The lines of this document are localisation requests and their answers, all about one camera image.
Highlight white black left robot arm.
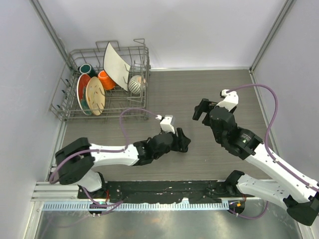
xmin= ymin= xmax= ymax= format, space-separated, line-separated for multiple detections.
xmin=49 ymin=128 xmax=191 ymax=199

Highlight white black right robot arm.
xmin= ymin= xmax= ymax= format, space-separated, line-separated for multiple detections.
xmin=192 ymin=99 xmax=319 ymax=226

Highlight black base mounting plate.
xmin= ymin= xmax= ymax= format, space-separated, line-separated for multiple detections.
xmin=90 ymin=180 xmax=243 ymax=204

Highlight striped black white cup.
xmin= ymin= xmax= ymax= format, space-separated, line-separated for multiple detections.
xmin=128 ymin=75 xmax=147 ymax=95

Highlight orange mug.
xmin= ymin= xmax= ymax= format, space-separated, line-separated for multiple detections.
xmin=98 ymin=71 xmax=116 ymax=91

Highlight white square plate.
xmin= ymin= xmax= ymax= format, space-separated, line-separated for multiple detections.
xmin=103 ymin=41 xmax=131 ymax=92

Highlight beige speckled round plate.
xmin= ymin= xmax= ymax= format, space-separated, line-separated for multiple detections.
xmin=85 ymin=77 xmax=105 ymax=116

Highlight red green round plate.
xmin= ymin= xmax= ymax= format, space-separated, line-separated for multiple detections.
xmin=76 ymin=74 xmax=92 ymax=116

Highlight dark green mug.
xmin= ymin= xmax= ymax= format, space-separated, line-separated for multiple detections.
xmin=78 ymin=63 xmax=98 ymax=78

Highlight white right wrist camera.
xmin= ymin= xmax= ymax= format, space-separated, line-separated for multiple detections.
xmin=217 ymin=89 xmax=239 ymax=112

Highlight grey wire dish rack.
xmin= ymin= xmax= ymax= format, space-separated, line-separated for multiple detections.
xmin=49 ymin=38 xmax=151 ymax=121

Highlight aluminium frame rail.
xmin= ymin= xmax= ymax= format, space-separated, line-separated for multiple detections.
xmin=31 ymin=182 xmax=79 ymax=202

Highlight white slotted cable duct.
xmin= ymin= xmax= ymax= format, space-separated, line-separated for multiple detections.
xmin=42 ymin=200 xmax=229 ymax=212

